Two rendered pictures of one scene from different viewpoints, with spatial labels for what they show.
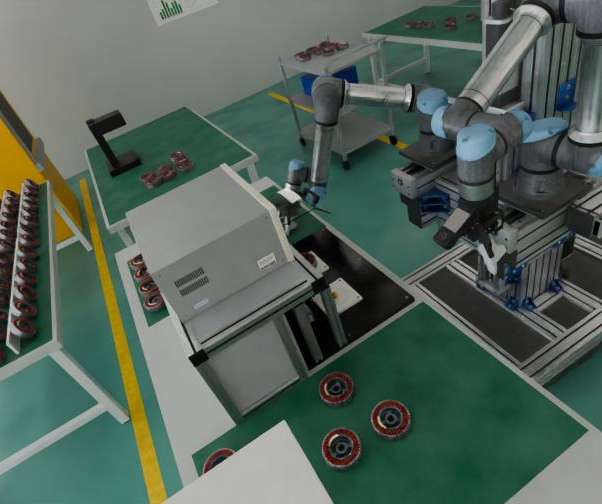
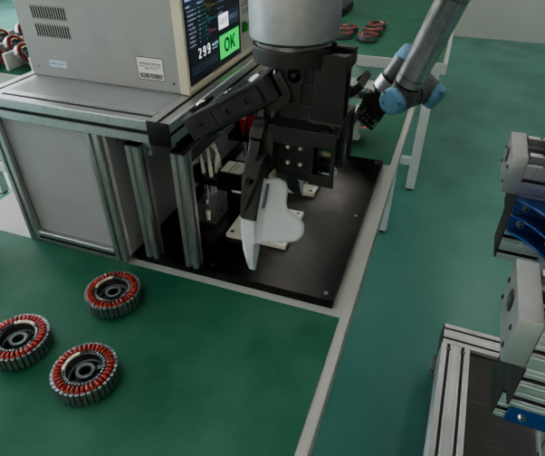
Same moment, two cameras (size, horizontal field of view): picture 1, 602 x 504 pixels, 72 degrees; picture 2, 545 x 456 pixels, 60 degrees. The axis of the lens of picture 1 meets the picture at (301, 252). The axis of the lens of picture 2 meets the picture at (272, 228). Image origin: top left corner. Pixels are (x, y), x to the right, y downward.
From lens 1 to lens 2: 0.91 m
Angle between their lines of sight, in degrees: 30
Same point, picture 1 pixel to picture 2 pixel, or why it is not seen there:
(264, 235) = (154, 22)
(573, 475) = not seen: outside the picture
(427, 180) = not seen: outside the picture
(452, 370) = (224, 414)
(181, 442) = not seen: outside the picture
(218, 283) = (81, 51)
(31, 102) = not seen: outside the picture
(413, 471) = (12, 442)
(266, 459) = not seen: outside the picture
